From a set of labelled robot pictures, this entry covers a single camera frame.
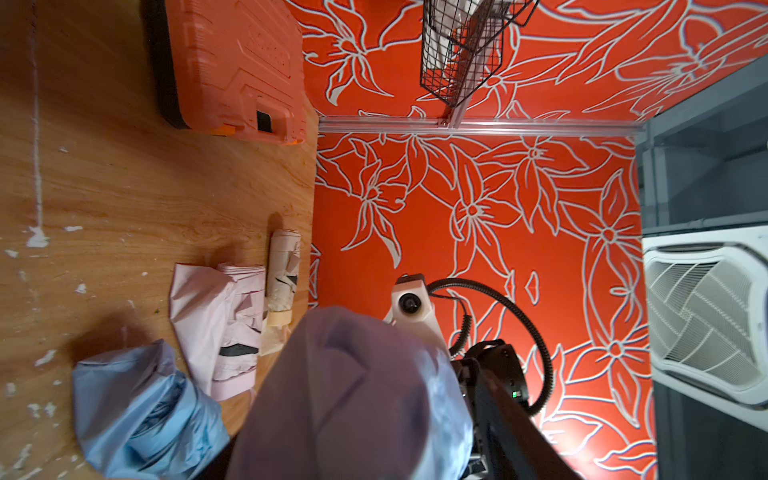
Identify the white air conditioner unit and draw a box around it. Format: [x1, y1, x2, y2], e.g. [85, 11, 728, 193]
[642, 226, 767, 430]

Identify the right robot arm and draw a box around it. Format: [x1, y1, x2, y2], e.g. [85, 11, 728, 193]
[427, 278, 579, 479]

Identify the small cream folded umbrella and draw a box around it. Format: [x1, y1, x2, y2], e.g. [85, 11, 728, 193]
[259, 230, 301, 357]

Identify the black wire wall basket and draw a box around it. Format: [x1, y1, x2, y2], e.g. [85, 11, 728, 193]
[420, 0, 539, 109]

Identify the light blue sleeved umbrella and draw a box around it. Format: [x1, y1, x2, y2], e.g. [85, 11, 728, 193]
[226, 307, 473, 479]

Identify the pink sleeved umbrella short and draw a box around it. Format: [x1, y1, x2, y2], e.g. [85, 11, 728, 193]
[210, 263, 266, 402]

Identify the red plastic tool case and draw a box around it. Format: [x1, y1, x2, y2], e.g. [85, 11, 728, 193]
[140, 0, 307, 145]

